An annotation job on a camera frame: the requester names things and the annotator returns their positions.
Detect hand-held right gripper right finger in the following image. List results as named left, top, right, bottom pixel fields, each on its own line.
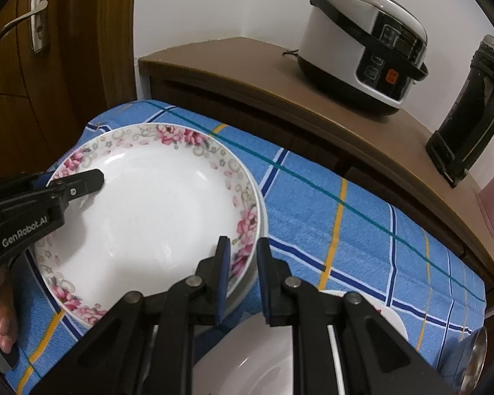
left=257, top=236, right=457, bottom=395

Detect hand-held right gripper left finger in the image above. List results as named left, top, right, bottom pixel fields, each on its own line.
left=33, top=236, right=233, bottom=395

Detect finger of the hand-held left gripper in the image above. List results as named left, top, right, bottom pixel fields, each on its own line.
left=50, top=168, right=106, bottom=211
left=27, top=173, right=55, bottom=192

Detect pink floral rimmed plate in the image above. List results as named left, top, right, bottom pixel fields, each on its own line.
left=34, top=123, right=261, bottom=325

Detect white plate with red print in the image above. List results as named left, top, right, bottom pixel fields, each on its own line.
left=191, top=290, right=408, bottom=395

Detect shiny steel bowl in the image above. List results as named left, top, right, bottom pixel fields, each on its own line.
left=453, top=325, right=489, bottom=391

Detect person's left hand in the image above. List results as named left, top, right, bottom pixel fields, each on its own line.
left=0, top=267, right=20, bottom=355

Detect blue plaid tablecloth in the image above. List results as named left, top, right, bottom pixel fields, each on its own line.
left=4, top=99, right=487, bottom=395

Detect brown wooden door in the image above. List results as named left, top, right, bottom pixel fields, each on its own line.
left=0, top=0, right=138, bottom=198

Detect brown wooden cabinet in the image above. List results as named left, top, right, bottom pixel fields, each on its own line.
left=138, top=36, right=494, bottom=317

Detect white and black rice cooker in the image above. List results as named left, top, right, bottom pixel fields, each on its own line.
left=297, top=0, right=429, bottom=117

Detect tall black thermos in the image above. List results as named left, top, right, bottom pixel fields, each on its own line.
left=426, top=34, right=494, bottom=189

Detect silver door handle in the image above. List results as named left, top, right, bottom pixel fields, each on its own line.
left=0, top=0, right=50, bottom=55

